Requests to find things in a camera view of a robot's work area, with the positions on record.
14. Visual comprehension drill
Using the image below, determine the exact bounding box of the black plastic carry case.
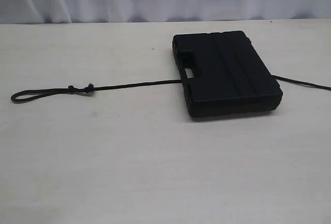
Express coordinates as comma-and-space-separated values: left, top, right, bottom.
172, 31, 283, 117

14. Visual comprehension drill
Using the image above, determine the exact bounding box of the black braided rope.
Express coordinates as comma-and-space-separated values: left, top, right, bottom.
10, 75, 331, 104

